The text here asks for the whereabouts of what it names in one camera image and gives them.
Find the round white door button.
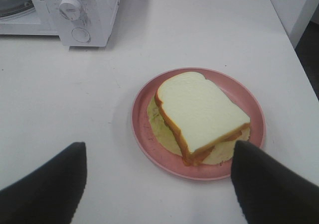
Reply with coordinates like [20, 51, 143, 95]
[72, 28, 90, 43]

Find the sandwich with lettuce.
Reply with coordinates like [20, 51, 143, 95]
[147, 72, 251, 166]

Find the white microwave oven body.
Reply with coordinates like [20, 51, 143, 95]
[0, 0, 120, 47]

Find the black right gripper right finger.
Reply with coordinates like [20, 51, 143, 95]
[231, 141, 319, 224]

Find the white timer knob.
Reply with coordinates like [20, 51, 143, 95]
[59, 0, 83, 21]

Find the glass microwave turntable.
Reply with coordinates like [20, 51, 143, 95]
[0, 0, 34, 17]

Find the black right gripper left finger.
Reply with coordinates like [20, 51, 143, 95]
[0, 142, 87, 224]

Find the pink round plate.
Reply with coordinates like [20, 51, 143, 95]
[131, 67, 266, 181]

